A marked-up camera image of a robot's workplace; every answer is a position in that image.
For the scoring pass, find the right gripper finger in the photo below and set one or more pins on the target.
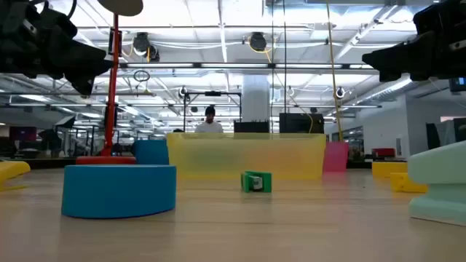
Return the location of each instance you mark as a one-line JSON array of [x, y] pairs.
[[404, 58]]

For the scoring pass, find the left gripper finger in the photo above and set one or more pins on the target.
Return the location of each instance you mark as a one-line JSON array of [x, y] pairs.
[[87, 82], [80, 58]]

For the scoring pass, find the yellow tape roll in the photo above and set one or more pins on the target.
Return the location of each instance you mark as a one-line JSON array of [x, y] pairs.
[[387, 169]]

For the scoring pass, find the blue tape roll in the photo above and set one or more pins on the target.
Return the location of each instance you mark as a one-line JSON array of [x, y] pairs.
[[118, 191]]

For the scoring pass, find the yellow mini stapler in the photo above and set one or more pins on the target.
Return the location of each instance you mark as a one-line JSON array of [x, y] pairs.
[[11, 170], [404, 183]]

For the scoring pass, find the mint green stapler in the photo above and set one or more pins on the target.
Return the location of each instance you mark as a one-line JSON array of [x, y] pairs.
[[440, 171]]

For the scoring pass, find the green mini stapler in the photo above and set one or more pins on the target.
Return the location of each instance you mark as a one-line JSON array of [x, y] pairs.
[[265, 182]]

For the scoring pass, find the red desk lamp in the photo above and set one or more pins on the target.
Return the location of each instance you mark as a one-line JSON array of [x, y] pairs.
[[111, 91]]

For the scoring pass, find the computer monitor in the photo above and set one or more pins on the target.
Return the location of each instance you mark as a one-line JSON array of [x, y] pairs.
[[459, 83]]

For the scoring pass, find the black studio light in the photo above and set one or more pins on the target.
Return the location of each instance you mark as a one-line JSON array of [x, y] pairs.
[[65, 122]]

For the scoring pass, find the maroon background panel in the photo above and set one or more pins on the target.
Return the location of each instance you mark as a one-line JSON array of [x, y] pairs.
[[22, 134]]

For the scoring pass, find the black standing panel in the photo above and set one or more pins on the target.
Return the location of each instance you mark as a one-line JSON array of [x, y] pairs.
[[433, 136], [459, 129]]

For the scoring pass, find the blue plastic tray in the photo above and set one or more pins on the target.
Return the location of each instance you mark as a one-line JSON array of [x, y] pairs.
[[151, 152]]

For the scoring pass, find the red background box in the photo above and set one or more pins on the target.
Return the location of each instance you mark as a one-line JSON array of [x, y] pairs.
[[383, 152]]

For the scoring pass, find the pink plastic tray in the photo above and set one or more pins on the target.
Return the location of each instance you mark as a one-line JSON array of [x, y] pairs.
[[335, 156]]

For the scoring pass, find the tall black equipment box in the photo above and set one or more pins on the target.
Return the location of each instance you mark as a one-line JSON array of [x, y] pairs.
[[301, 123]]

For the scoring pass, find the person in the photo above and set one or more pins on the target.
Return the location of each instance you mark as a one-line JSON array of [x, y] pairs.
[[209, 126]]

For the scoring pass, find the long ceiling light bar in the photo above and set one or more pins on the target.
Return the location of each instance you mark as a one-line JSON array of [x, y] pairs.
[[233, 66]]

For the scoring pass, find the low black equipment box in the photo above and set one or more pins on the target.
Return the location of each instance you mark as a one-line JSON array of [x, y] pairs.
[[251, 127]]

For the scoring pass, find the yellow translucent tray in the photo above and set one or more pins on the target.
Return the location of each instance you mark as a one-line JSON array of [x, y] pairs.
[[247, 154]]

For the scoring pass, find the black background gantry frame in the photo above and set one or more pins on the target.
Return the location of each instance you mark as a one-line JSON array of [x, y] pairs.
[[184, 113]]

